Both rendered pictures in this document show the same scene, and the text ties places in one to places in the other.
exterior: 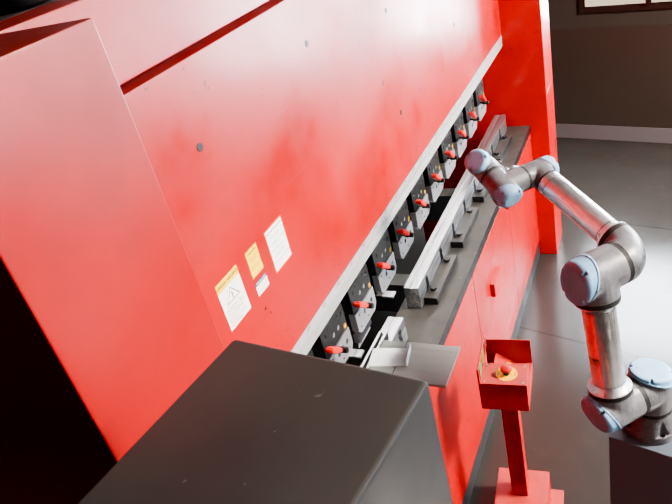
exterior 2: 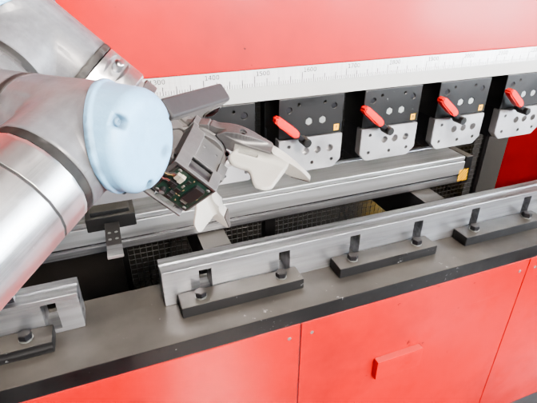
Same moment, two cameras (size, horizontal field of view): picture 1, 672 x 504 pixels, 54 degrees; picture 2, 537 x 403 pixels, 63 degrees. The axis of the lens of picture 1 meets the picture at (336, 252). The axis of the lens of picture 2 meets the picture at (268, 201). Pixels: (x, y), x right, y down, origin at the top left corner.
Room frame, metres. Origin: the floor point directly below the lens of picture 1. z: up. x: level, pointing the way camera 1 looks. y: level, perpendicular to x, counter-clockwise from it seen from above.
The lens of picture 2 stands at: (1.59, -0.93, 1.58)
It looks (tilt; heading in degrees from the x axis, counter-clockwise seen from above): 29 degrees down; 38
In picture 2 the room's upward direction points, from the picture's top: straight up
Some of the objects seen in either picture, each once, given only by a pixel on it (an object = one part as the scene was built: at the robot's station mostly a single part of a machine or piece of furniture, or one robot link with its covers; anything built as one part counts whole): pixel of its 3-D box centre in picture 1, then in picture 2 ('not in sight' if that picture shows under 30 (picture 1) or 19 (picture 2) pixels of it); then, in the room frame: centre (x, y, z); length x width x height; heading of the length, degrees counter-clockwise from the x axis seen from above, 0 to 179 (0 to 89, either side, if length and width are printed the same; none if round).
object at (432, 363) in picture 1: (413, 362); not in sight; (1.62, -0.15, 1.00); 0.26 x 0.18 x 0.01; 59
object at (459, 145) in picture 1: (451, 135); (448, 109); (2.70, -0.62, 1.26); 0.15 x 0.09 x 0.17; 149
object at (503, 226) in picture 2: (485, 184); (499, 227); (2.87, -0.79, 0.89); 0.30 x 0.05 x 0.03; 149
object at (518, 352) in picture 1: (505, 370); not in sight; (1.74, -0.47, 0.75); 0.20 x 0.16 x 0.18; 155
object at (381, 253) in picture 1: (373, 261); not in sight; (1.85, -0.11, 1.26); 0.15 x 0.09 x 0.17; 149
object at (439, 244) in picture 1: (465, 192); (449, 217); (2.78, -0.67, 0.92); 1.68 x 0.06 x 0.10; 149
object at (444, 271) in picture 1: (441, 278); (242, 290); (2.19, -0.38, 0.89); 0.30 x 0.05 x 0.03; 149
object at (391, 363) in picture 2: (496, 281); (397, 361); (2.49, -0.68, 0.58); 0.15 x 0.02 x 0.07; 149
